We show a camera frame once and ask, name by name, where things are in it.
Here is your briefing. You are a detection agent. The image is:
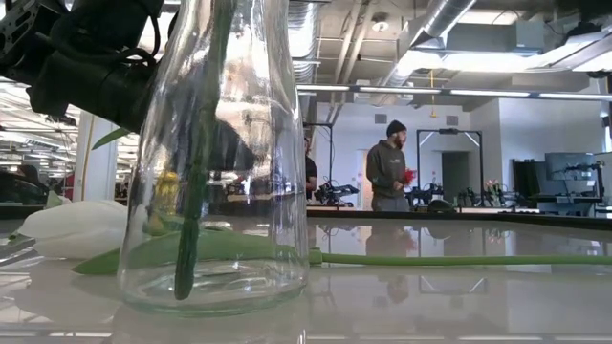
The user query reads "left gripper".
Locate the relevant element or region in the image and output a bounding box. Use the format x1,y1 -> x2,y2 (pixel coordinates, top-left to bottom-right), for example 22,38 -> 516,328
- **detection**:
28,52 -> 159,134

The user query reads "white blossom spray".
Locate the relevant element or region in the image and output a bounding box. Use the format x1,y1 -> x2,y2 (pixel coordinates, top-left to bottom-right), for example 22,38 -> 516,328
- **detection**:
172,0 -> 236,302

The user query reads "white tulip green stem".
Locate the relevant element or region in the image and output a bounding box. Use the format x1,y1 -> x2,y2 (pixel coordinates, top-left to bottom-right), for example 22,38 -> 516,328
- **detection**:
17,198 -> 612,277

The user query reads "clear glass vase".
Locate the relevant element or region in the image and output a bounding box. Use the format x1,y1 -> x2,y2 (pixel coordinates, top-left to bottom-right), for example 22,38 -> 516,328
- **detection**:
116,0 -> 310,317

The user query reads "yellow glass vase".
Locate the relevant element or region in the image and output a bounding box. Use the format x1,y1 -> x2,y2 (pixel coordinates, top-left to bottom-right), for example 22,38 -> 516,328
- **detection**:
151,170 -> 184,236

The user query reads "white pillar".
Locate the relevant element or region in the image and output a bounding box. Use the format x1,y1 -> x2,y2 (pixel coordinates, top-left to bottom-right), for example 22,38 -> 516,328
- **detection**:
74,112 -> 120,202

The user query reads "person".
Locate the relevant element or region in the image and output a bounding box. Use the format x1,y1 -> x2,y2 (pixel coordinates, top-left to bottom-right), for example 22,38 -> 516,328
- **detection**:
304,137 -> 318,201
365,118 -> 412,213
0,163 -> 52,206

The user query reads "long ceiling light bar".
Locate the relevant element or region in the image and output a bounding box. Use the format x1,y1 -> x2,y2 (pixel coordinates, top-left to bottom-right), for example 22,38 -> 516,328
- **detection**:
295,84 -> 612,101

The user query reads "grey monitor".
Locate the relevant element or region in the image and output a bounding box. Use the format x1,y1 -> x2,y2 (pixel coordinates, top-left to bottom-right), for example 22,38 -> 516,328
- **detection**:
544,151 -> 598,182

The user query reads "black metal frame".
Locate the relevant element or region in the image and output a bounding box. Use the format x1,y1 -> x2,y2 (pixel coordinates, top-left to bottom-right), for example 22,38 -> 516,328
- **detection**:
415,128 -> 484,211
301,122 -> 335,211

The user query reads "corrugated silver duct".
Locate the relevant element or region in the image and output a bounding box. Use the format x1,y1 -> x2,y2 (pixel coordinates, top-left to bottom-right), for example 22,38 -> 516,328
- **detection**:
286,0 -> 319,85

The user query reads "smooth silver ventilation duct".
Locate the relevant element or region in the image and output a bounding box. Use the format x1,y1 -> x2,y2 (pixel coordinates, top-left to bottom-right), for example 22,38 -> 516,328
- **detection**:
372,0 -> 479,106

